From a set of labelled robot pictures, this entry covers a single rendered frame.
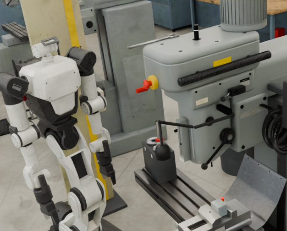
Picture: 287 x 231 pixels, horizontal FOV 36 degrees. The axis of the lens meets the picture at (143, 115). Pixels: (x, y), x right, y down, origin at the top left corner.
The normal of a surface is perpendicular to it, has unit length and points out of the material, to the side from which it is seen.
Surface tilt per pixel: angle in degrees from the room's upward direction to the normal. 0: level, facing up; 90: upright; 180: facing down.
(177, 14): 90
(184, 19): 90
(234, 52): 90
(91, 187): 66
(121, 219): 0
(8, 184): 0
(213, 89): 90
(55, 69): 45
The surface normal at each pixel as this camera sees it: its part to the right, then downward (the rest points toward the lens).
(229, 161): -0.66, 0.44
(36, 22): 0.47, 0.33
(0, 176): -0.12, -0.90
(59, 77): 0.67, 0.24
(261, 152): -0.88, 0.29
